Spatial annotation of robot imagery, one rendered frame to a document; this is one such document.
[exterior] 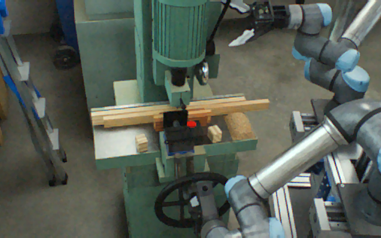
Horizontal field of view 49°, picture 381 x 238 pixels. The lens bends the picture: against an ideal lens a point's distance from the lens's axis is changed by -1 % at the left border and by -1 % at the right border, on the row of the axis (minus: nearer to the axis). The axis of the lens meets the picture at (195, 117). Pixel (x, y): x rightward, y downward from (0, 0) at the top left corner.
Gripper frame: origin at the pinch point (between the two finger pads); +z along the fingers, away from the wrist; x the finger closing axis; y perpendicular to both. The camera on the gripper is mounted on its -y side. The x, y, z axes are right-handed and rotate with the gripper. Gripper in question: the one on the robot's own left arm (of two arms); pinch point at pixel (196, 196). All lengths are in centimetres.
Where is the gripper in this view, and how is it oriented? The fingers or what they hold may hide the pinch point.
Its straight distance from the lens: 136.1
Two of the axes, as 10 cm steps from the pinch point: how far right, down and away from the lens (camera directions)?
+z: -2.2, -1.9, 9.6
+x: 9.7, -1.1, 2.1
